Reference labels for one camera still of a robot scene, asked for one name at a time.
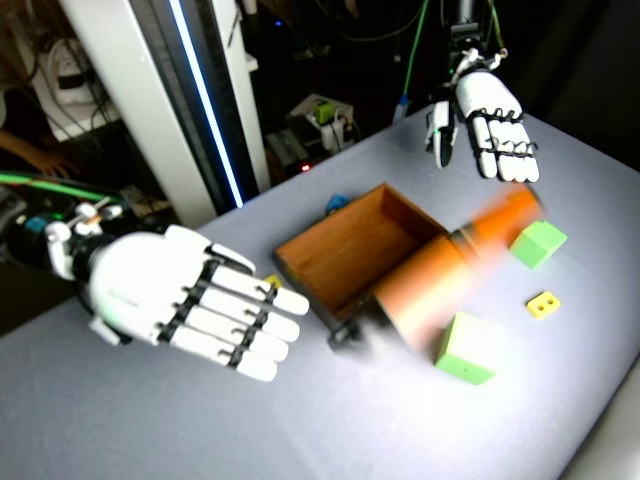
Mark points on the grey power strip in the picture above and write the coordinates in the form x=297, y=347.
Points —
x=287, y=150

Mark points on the grey table cloth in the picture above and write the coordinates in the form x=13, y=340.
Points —
x=150, y=425

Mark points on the small blue object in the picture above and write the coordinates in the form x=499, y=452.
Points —
x=336, y=204

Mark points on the wooden box base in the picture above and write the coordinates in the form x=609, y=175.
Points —
x=345, y=250

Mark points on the green wooden cube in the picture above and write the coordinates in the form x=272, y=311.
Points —
x=537, y=245
x=467, y=350

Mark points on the yellow block with two holes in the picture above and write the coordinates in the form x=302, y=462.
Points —
x=542, y=305
x=273, y=281

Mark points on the person's hand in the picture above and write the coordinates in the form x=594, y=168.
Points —
x=50, y=161

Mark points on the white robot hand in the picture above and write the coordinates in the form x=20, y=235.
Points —
x=485, y=97
x=145, y=280

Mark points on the white pillar with blue light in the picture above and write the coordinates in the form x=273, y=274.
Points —
x=150, y=100

